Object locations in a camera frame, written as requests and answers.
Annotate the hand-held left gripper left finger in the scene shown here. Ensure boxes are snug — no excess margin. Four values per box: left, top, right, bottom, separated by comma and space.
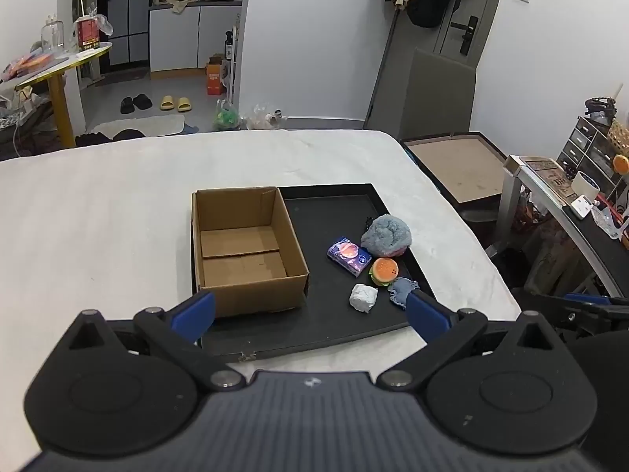
64, 291, 246, 391

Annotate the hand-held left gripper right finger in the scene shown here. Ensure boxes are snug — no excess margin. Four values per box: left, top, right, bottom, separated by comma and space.
376, 289, 566, 394

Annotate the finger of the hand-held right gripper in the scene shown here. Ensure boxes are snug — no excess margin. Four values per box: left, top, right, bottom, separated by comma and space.
533, 292, 629, 328

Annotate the blue denim cloth piece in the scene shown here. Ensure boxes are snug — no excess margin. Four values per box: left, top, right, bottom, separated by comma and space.
387, 277, 420, 310

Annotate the burger squeeze toy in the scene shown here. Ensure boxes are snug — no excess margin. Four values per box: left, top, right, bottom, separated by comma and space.
370, 257, 400, 288

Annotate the brown cardboard box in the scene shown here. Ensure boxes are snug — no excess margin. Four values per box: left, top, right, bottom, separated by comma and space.
191, 186, 310, 319

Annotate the white cloth ball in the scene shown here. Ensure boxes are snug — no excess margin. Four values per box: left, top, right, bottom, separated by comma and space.
349, 282, 379, 314

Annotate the blue fluffy plush ball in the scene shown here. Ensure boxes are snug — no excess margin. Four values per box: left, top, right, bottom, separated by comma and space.
360, 214, 414, 258

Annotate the purple tissue packet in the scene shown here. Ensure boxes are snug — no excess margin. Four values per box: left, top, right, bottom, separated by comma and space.
327, 237, 373, 277

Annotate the black tray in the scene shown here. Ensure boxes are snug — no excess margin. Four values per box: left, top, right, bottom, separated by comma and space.
191, 183, 438, 361

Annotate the black desk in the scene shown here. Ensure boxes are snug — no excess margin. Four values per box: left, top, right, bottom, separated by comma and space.
504, 155, 629, 301

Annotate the white cup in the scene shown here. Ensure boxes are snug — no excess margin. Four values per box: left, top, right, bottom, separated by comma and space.
570, 171, 600, 202

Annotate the flat printed box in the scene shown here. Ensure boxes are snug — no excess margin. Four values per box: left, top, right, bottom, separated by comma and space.
508, 155, 581, 207

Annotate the black framed cork board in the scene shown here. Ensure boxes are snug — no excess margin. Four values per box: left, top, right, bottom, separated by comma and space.
400, 131, 508, 206

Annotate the grey drawer organizer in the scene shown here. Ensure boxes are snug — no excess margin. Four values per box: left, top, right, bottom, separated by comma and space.
560, 115, 620, 192

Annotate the woven basket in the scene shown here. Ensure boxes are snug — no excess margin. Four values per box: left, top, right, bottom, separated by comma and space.
607, 118, 629, 151

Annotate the white floor mat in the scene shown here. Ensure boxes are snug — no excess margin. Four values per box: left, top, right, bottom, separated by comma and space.
92, 115, 186, 139

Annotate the green plastic bag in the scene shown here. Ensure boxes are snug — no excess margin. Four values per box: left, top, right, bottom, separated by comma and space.
212, 100, 241, 131

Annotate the dark clothes pile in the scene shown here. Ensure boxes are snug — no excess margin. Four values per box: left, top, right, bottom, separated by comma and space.
76, 129, 145, 147

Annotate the clear plastic bag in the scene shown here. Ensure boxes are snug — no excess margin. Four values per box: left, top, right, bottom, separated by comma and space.
243, 103, 288, 131

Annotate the grey padded panel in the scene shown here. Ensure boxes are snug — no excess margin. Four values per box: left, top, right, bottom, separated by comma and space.
403, 46, 480, 141

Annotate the dark grey leaning board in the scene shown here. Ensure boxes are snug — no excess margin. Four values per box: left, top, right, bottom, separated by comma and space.
362, 5, 418, 133

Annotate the orange carton box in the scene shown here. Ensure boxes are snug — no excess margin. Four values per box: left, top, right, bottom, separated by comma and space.
206, 54, 228, 96

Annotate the white narrow rack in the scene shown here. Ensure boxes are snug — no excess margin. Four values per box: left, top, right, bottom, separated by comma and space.
228, 12, 244, 104

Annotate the yellow round table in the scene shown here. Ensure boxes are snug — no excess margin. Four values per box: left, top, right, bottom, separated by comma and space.
15, 42, 114, 148

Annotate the white kitchen cabinet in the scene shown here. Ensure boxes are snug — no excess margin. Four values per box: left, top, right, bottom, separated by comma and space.
148, 2, 243, 73

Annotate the red carton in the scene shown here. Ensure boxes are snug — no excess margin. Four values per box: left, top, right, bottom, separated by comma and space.
74, 16, 101, 52

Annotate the colourful plastic packet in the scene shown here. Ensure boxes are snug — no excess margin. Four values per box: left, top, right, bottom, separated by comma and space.
0, 52, 55, 82

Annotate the crumpled clear bag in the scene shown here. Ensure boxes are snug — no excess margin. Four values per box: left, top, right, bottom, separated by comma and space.
91, 7, 114, 37

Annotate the grey door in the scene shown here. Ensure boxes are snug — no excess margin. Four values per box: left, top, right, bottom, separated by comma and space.
432, 0, 512, 67

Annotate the black framed glass door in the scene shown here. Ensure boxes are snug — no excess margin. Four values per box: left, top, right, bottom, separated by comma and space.
96, 0, 151, 67

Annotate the clear glass jar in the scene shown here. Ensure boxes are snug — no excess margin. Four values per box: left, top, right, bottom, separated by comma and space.
42, 15, 67, 55

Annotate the black door handle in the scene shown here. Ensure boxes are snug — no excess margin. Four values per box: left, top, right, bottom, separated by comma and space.
449, 16, 480, 56

